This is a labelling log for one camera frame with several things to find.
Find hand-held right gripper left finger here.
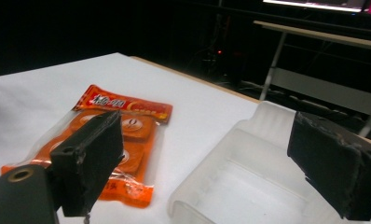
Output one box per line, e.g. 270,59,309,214
48,109,126,218

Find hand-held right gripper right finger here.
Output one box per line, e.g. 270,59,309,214
286,111,371,222

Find orange snack packet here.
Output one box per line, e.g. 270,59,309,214
0,84,174,209

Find translucent plastic container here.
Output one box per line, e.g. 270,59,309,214
167,100,371,224

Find wooden desk with metal legs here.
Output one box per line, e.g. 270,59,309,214
253,20,371,138

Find monitor screen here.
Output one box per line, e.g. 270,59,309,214
262,0,368,14

